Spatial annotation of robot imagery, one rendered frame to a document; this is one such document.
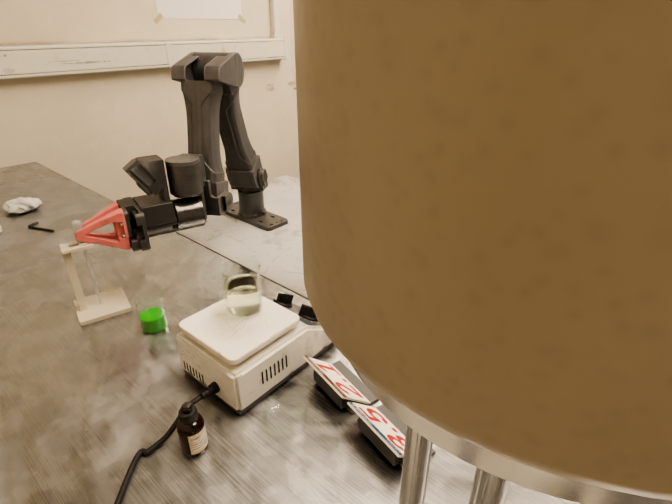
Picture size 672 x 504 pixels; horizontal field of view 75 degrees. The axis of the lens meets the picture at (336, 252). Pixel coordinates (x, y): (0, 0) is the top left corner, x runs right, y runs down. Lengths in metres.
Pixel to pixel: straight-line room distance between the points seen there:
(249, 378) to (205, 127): 0.48
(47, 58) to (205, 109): 1.09
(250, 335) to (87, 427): 0.23
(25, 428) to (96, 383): 0.09
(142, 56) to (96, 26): 0.17
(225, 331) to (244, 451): 0.15
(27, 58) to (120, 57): 0.31
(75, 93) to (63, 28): 0.21
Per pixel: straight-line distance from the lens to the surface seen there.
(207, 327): 0.61
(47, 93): 1.95
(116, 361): 0.74
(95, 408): 0.68
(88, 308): 0.87
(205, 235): 1.08
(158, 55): 2.06
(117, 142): 2.05
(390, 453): 0.54
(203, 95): 0.87
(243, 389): 0.58
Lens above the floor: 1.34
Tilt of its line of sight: 27 degrees down
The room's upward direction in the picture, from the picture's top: straight up
